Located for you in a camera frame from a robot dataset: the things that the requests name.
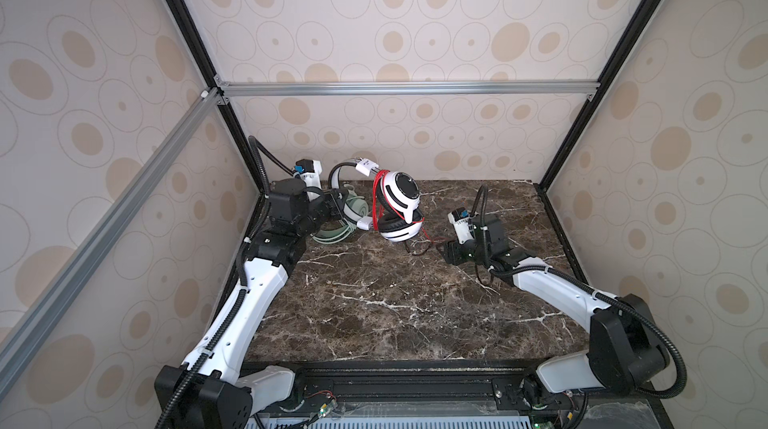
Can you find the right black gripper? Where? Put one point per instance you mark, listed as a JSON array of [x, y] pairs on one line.
[[452, 252]]

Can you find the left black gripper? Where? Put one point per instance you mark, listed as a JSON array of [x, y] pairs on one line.
[[335, 206]]

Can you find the mint green wired headphones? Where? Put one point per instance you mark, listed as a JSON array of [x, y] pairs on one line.
[[355, 208]]

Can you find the white black red-cabled headphones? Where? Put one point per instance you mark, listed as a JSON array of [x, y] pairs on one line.
[[394, 209]]

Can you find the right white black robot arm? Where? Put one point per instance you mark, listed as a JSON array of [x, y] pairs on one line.
[[627, 352]]

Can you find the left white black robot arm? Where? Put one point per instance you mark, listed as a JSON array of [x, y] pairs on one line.
[[240, 321]]

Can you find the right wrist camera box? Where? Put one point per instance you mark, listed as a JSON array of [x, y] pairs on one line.
[[461, 221]]

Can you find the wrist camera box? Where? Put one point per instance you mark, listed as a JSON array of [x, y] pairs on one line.
[[309, 171], [461, 221]]

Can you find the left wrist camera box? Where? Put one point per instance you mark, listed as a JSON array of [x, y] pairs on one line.
[[309, 171]]

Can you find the horizontal aluminium frame bar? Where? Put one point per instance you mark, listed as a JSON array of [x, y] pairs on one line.
[[408, 88]]

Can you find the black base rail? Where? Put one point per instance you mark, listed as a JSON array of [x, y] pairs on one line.
[[391, 394]]

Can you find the left black frame post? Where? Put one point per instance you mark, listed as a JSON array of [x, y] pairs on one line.
[[188, 29]]

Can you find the black frame post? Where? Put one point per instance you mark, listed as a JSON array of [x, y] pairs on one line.
[[188, 29], [639, 21]]

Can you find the left slanted aluminium frame bar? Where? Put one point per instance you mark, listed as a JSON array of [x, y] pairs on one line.
[[49, 308]]

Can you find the right black frame post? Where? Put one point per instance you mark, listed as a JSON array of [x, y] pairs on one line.
[[639, 21]]

